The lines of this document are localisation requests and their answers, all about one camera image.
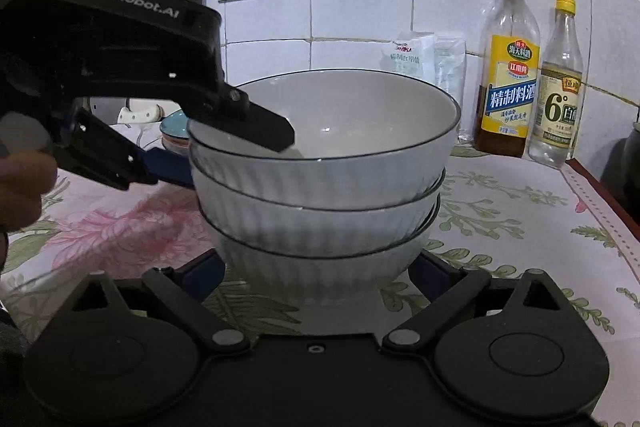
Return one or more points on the dark pot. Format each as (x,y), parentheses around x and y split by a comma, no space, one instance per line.
(625,167)

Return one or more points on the yellow label glass bottle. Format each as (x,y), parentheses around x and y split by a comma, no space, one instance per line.
(510,102)

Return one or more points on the person's left hand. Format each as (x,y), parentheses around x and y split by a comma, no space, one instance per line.
(20,192)

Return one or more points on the white bowl with dark rim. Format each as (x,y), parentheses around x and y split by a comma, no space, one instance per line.
(320,277)
(310,227)
(350,117)

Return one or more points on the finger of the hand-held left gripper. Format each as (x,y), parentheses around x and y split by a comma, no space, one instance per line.
(110,152)
(265,129)

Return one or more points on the clear bottle with pale label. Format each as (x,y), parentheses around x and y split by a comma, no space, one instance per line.
(555,117)

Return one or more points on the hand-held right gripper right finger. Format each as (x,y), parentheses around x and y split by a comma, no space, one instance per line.
(431,273)

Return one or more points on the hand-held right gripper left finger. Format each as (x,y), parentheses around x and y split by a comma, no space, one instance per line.
(205,276)

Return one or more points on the teal plate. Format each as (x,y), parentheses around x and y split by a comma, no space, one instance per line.
(172,127)

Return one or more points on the floral tablecloth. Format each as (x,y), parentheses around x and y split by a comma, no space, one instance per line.
(500,217)

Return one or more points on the clear bag of white granules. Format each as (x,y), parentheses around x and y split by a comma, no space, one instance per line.
(410,52)

